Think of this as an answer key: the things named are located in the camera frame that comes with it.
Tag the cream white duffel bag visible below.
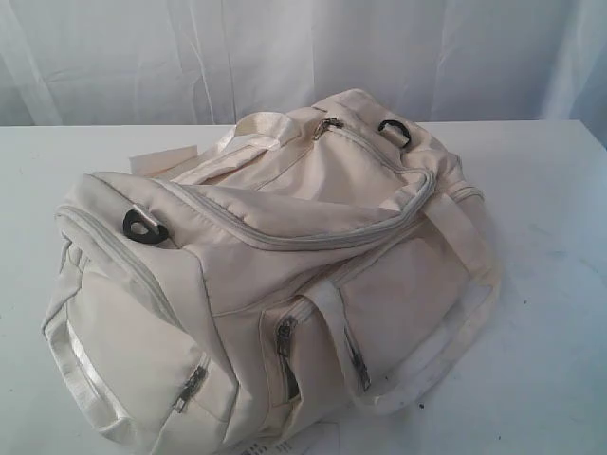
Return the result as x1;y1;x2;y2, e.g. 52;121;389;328
43;89;501;454

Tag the white backdrop curtain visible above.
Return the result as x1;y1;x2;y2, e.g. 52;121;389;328
1;1;606;136

